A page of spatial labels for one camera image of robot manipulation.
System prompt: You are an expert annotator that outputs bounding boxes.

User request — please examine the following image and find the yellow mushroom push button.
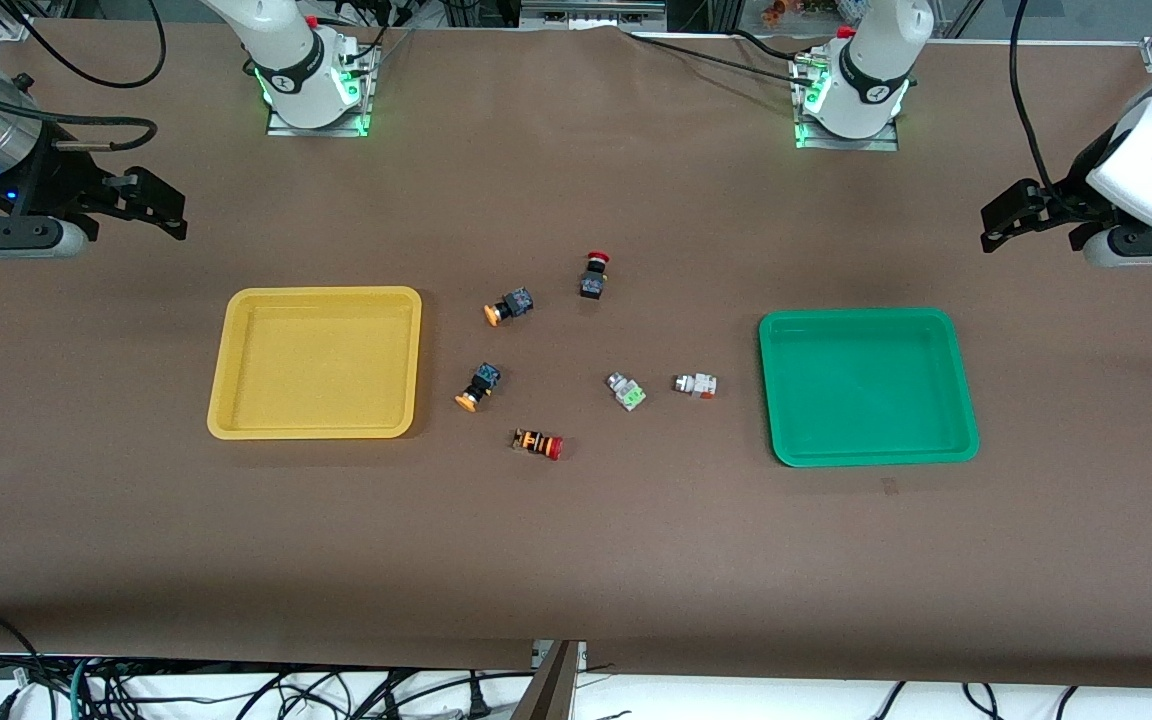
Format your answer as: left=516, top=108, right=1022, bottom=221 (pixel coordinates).
left=483, top=288, right=535, bottom=328
left=454, top=362, right=502, bottom=413

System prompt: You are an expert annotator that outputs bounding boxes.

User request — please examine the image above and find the green square button white body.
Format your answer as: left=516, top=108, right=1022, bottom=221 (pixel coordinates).
left=606, top=372, right=648, bottom=412

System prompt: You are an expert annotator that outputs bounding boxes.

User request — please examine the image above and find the yellow plastic tray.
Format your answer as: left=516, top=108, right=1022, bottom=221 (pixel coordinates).
left=207, top=286, right=423, bottom=441

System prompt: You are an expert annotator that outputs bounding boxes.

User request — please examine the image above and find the green plastic tray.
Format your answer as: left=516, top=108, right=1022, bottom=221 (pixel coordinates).
left=758, top=308, right=980, bottom=468

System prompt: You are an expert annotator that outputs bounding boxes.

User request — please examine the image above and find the red button with orange-striped body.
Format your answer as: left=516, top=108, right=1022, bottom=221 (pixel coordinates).
left=513, top=428, right=564, bottom=461

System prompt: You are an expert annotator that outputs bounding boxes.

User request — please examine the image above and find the brown paper table cover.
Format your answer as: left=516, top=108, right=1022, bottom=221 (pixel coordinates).
left=0, top=20, right=1152, bottom=691

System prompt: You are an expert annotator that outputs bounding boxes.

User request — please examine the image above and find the brown table support beam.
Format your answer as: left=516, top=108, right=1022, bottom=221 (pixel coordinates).
left=511, top=640, right=585, bottom=720

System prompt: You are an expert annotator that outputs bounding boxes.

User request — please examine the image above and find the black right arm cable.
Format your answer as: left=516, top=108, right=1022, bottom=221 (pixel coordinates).
left=0, top=75, right=159, bottom=153

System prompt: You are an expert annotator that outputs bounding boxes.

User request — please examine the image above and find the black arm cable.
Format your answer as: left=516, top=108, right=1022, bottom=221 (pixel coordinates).
left=0, top=75, right=159, bottom=153
left=1009, top=0, right=1077, bottom=206

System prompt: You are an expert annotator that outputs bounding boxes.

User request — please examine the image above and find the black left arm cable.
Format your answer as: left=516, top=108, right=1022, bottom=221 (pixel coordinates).
left=1009, top=0, right=1077, bottom=206

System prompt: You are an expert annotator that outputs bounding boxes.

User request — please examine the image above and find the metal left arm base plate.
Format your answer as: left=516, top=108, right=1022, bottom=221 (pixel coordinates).
left=794, top=55, right=900, bottom=152

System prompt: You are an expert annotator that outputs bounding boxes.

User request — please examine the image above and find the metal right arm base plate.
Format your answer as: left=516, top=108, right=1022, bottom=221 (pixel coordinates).
left=266, top=45, right=374, bottom=138

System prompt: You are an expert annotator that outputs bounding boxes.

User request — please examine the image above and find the black cable across table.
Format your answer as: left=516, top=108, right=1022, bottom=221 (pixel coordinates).
left=621, top=28, right=817, bottom=79

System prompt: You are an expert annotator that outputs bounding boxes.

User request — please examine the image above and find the aluminium frame rail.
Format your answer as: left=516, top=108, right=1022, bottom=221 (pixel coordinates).
left=521, top=0, right=667, bottom=26

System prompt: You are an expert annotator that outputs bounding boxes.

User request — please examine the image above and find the teal cable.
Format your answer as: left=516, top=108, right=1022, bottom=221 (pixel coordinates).
left=66, top=658, right=97, bottom=720

